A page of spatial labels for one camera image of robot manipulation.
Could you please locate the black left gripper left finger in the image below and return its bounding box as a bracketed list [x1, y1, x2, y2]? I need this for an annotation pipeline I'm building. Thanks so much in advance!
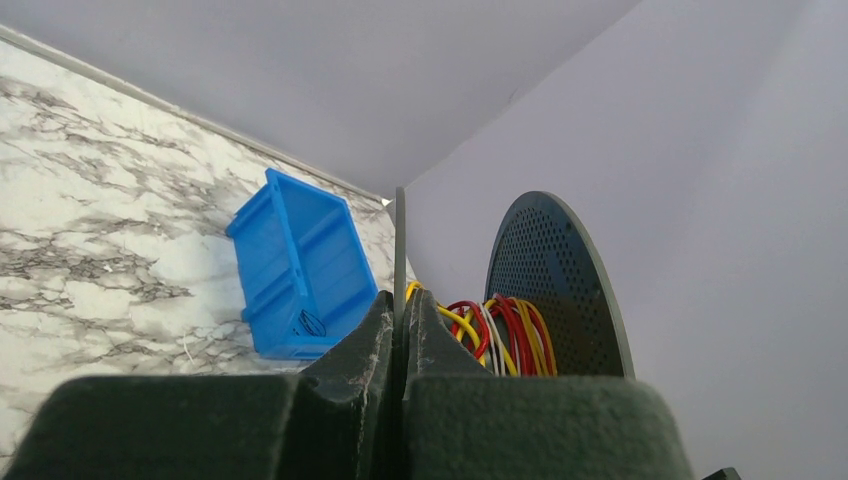
[6, 292, 394, 479]

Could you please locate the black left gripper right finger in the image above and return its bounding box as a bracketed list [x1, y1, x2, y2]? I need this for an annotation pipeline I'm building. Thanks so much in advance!
[400, 290, 693, 479]

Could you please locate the black cable spool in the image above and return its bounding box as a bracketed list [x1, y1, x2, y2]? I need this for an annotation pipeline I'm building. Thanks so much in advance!
[393, 186, 636, 380]

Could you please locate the blue plastic bin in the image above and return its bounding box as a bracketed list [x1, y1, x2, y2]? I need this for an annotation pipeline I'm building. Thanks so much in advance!
[225, 169, 378, 360]

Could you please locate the white cable on spool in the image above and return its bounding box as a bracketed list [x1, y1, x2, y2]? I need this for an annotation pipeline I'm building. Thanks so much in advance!
[478, 304, 505, 378]

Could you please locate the black cable in bin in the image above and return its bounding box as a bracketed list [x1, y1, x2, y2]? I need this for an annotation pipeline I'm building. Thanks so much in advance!
[296, 309, 328, 339]

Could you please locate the red cable on spool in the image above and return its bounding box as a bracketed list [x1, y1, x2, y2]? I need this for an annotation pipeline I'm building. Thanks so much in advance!
[447, 294, 558, 378]

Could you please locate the yellow cable on spool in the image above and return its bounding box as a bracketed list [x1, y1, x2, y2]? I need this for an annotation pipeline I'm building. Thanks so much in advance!
[405, 280, 558, 378]

